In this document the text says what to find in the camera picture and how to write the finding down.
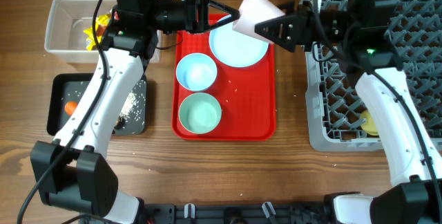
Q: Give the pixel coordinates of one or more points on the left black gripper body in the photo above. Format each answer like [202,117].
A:
[173,14]

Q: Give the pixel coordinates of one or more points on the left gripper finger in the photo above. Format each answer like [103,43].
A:
[206,4]
[221,21]

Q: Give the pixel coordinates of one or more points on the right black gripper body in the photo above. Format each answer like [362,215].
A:
[335,27]

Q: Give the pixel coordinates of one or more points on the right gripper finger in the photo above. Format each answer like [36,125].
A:
[288,7]
[286,31]

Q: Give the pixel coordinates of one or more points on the pink plastic cup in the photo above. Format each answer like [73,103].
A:
[253,12]

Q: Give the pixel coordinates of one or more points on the light blue plate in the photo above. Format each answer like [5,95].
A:
[236,49]

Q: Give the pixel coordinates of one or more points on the light blue bowl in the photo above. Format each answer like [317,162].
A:
[196,72]

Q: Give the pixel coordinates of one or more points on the white rice pile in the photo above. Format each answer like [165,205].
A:
[135,102]

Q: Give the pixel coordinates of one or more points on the yellow plastic cup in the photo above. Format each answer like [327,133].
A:
[368,124]

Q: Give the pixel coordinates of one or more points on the green bowl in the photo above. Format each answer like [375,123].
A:
[200,113]

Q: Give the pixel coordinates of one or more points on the brown food scrap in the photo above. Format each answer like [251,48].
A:
[119,123]

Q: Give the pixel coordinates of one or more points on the orange carrot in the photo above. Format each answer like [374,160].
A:
[70,107]

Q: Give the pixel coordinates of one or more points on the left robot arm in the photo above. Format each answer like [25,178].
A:
[71,172]

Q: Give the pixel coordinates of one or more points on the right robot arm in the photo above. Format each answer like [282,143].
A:
[413,160]

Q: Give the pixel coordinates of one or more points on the grey dishwasher rack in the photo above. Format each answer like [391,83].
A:
[333,107]

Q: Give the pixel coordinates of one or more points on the clear plastic bin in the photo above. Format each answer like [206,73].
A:
[65,37]

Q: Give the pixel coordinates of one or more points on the red serving tray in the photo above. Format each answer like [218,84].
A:
[246,95]

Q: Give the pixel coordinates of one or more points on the black plastic tray bin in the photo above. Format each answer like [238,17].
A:
[71,87]

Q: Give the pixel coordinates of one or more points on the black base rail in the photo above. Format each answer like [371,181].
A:
[296,213]

